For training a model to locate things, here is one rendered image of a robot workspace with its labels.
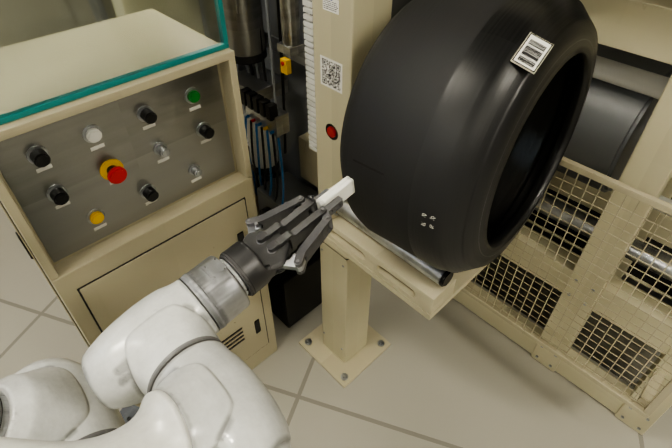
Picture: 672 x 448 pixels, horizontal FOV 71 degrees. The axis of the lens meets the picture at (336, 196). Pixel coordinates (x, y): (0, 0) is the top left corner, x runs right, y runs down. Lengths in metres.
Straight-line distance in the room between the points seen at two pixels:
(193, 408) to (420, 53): 0.60
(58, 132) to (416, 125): 0.71
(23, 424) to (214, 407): 0.41
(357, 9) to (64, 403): 0.88
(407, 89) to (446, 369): 1.42
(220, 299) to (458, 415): 1.42
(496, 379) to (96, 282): 1.47
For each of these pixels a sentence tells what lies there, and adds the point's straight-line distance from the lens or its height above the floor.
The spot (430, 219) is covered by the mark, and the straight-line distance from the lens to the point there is 0.81.
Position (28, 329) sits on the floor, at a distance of 2.44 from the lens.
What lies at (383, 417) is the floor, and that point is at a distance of 1.90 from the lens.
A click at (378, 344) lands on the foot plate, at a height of 0.02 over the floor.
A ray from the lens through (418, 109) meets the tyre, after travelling 0.78.
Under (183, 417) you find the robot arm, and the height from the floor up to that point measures 1.27.
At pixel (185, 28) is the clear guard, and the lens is 1.12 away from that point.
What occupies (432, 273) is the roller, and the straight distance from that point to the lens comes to 1.09.
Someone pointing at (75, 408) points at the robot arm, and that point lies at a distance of 0.91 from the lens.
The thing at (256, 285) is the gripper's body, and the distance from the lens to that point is 0.67.
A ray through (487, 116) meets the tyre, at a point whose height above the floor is 1.36.
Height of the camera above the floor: 1.73
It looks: 41 degrees down
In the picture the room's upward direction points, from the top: straight up
